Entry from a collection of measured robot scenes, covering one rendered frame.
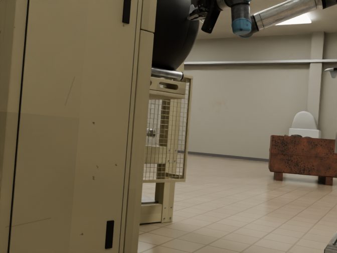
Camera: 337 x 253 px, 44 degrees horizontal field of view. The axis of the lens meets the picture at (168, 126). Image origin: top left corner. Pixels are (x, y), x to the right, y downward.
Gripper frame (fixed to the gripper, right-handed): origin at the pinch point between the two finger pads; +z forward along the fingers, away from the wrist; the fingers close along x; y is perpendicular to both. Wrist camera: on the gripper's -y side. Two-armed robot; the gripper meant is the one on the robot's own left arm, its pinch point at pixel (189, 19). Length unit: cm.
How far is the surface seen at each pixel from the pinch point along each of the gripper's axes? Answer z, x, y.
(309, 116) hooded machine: 448, -825, 73
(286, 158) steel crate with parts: 245, -429, -48
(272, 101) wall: 585, -857, 131
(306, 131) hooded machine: 453, -820, 34
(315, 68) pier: 459, -880, 209
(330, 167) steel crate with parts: 195, -470, -61
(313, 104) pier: 468, -881, 112
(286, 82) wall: 546, -870, 184
